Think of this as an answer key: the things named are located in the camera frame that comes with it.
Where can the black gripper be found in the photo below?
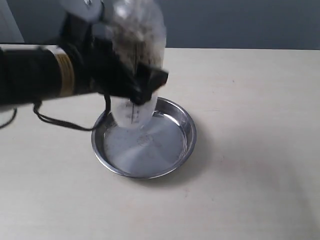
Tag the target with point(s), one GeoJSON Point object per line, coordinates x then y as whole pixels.
{"type": "Point", "coordinates": [98, 69]}

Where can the clear plastic shaker bottle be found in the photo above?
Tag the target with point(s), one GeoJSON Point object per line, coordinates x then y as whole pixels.
{"type": "Point", "coordinates": [139, 35]}

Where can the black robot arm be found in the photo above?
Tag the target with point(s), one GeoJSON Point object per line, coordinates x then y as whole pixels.
{"type": "Point", "coordinates": [31, 74]}

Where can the round steel tray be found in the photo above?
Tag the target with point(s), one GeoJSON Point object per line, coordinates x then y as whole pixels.
{"type": "Point", "coordinates": [157, 149]}

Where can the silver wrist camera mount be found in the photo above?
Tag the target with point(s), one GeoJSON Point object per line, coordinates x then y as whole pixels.
{"type": "Point", "coordinates": [88, 10]}

